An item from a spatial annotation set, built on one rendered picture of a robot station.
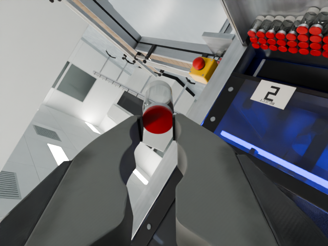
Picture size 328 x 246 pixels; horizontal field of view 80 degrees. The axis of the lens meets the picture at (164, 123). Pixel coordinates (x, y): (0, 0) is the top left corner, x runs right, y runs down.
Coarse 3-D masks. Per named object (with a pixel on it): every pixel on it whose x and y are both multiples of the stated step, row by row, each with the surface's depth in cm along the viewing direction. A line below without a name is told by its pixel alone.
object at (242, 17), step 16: (224, 0) 45; (240, 0) 47; (256, 0) 44; (272, 0) 42; (288, 0) 40; (304, 0) 38; (320, 0) 36; (240, 16) 50; (256, 16) 48; (272, 16) 46; (240, 32) 53
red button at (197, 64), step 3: (198, 57) 64; (201, 57) 64; (195, 60) 64; (198, 60) 64; (201, 60) 63; (192, 63) 65; (195, 63) 64; (198, 63) 63; (201, 63) 63; (204, 63) 64; (195, 66) 64; (198, 66) 64; (201, 66) 64; (198, 69) 65
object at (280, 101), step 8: (264, 80) 52; (256, 88) 52; (264, 88) 51; (272, 88) 50; (280, 88) 49; (288, 88) 48; (256, 96) 52; (264, 96) 50; (272, 96) 49; (280, 96) 48; (288, 96) 47; (272, 104) 48; (280, 104) 47
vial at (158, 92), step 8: (152, 88) 14; (160, 88) 14; (168, 88) 15; (144, 96) 15; (152, 96) 13; (160, 96) 13; (168, 96) 14; (144, 104) 13; (152, 104) 12; (160, 104) 12; (168, 104) 13
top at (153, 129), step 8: (144, 112) 12; (152, 112) 12; (160, 112) 12; (168, 112) 12; (144, 120) 12; (152, 120) 12; (160, 120) 12; (168, 120) 12; (152, 128) 13; (160, 128) 13; (168, 128) 13
